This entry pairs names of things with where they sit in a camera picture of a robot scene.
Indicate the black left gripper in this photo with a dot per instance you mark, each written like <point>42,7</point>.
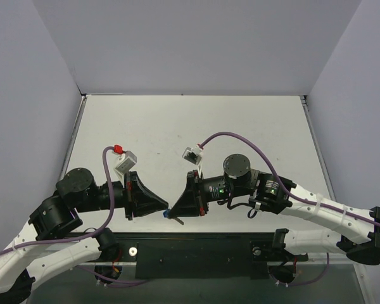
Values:
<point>128,196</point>

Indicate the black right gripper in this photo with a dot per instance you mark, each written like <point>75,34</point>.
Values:
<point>196,193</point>

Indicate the silver key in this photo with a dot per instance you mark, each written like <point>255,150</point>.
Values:
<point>179,221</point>

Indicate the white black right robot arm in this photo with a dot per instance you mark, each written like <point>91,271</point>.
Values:
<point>345,230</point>

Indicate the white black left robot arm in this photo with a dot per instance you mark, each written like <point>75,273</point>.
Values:
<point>43,248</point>

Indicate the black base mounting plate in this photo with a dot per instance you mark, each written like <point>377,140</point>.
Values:
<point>202,255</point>

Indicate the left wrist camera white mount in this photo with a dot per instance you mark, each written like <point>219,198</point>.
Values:
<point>124,162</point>

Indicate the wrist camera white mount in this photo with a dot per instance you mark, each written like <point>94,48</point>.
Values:
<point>194,155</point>
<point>124,162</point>

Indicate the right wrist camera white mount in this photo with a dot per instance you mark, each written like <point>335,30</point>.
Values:
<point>194,155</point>

